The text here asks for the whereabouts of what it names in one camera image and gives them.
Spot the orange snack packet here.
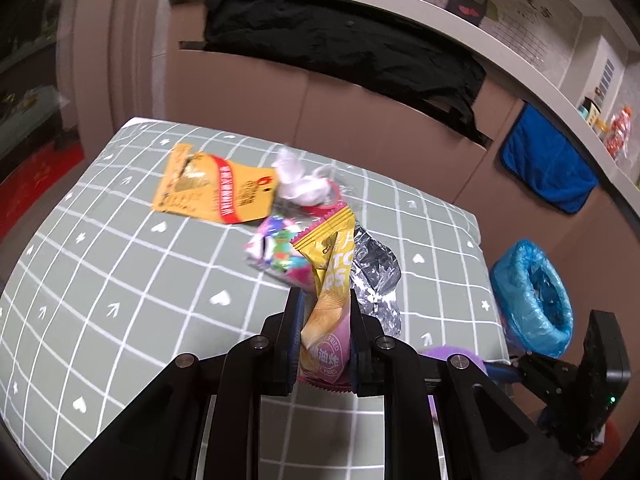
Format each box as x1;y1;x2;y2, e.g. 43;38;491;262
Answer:
151;142;278;225

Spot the blue towel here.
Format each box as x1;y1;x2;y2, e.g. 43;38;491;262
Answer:
497;105;601;216

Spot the black cloth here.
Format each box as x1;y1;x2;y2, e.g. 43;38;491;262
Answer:
202;0;488;147

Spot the pink colourful snack wrapper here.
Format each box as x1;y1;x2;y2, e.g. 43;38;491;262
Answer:
243;214;313;291

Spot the yellow chip packet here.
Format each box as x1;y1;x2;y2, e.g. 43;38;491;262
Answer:
291;202;357;393

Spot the green checkered tablecloth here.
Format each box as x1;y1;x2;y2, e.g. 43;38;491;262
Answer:
0;116;511;480

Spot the red patterned bottle orange cap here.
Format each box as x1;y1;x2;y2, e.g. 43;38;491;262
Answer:
606;105;635;161

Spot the white trash can blue liner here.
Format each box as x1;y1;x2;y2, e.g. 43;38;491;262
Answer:
489;239;574;358

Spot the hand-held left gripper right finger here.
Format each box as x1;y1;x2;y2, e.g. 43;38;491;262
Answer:
348;290;583;480

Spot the glass door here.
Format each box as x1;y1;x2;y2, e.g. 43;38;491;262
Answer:
0;0;86;161

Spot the silver foil wrapper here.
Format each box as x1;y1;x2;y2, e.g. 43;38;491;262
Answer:
350;225;403;338

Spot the white vent panel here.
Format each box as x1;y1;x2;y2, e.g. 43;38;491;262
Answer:
597;55;618;96

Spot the red floor rug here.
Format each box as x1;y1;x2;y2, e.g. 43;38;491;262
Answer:
0;140;86;241

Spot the white crumpled plastic wrap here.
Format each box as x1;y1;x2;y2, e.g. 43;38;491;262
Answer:
272;147;341;208

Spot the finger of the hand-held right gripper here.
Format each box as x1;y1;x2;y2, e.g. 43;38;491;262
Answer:
482;360;528;386

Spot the purple fuzzy item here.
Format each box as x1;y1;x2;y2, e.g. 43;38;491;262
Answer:
417;344;488;376

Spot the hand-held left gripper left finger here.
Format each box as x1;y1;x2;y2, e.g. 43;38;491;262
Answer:
60;287;306;480

